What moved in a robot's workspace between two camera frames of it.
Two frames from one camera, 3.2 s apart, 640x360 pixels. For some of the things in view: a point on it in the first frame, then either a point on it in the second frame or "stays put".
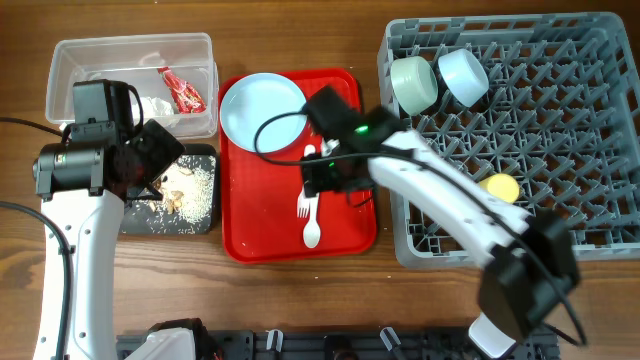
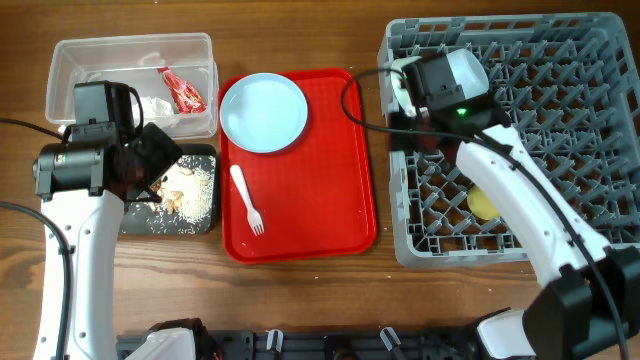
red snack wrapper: x=188 y=98 stays put
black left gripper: x=160 y=144 stays put
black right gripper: x=315 y=181 to x=399 y=143
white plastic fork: x=303 y=203 to x=254 y=218
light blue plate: x=256 y=97 stays put
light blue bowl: x=463 y=77 stays put
